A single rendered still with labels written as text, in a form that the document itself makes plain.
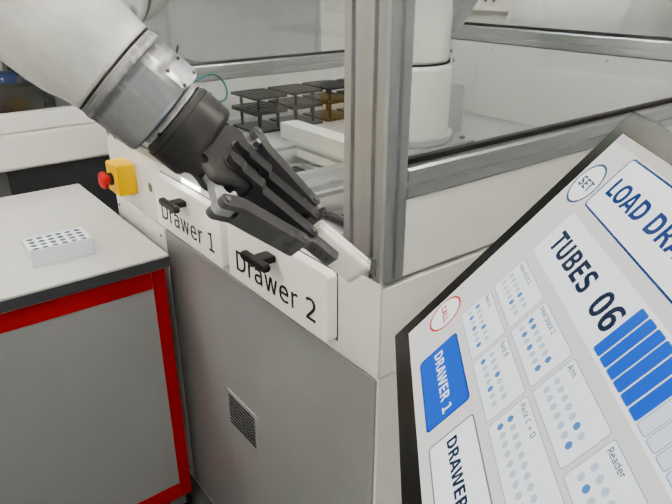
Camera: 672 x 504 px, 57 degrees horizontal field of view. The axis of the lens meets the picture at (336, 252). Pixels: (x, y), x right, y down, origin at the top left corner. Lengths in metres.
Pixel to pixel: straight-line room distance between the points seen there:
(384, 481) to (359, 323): 0.27
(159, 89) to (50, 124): 1.44
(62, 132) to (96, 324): 0.75
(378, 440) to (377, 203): 0.36
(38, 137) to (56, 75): 1.42
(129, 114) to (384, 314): 0.44
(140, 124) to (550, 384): 0.37
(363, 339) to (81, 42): 0.53
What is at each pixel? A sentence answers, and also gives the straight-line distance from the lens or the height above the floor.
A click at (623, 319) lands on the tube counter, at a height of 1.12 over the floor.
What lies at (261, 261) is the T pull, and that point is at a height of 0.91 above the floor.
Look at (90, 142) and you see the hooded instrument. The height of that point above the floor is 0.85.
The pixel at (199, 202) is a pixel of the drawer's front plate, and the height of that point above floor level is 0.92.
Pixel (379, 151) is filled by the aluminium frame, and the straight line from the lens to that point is 0.74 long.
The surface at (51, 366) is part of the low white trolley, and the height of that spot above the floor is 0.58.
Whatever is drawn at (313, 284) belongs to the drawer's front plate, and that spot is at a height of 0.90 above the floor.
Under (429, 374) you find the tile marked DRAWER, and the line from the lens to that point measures 0.55.
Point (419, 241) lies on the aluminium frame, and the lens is 0.82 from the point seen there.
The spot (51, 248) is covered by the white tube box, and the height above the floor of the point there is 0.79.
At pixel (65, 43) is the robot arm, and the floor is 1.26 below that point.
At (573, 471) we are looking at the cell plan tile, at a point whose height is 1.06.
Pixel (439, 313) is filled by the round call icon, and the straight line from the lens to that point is 0.61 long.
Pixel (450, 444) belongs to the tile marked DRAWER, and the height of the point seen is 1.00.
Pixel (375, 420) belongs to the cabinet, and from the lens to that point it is 0.93.
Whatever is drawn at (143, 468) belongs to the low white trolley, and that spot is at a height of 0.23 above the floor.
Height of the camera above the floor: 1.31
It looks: 24 degrees down
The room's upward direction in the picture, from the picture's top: straight up
